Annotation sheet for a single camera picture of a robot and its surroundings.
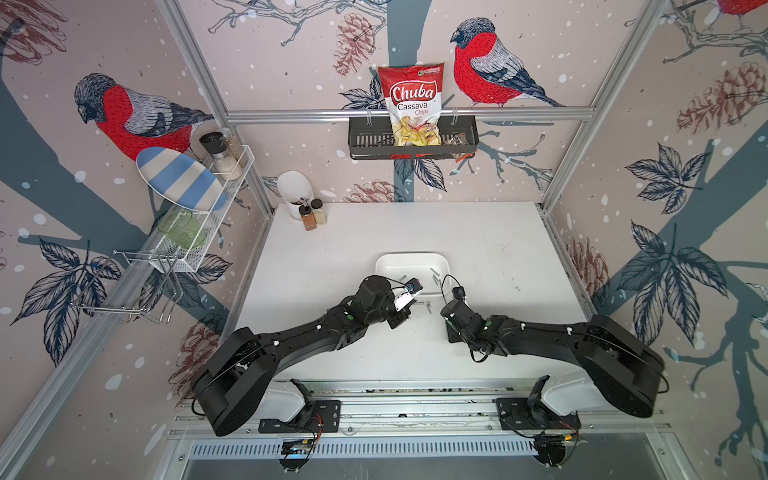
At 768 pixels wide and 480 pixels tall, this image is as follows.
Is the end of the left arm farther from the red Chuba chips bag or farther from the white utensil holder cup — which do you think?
the white utensil holder cup

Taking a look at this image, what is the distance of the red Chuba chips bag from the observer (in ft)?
2.65

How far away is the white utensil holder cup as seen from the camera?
1124mm
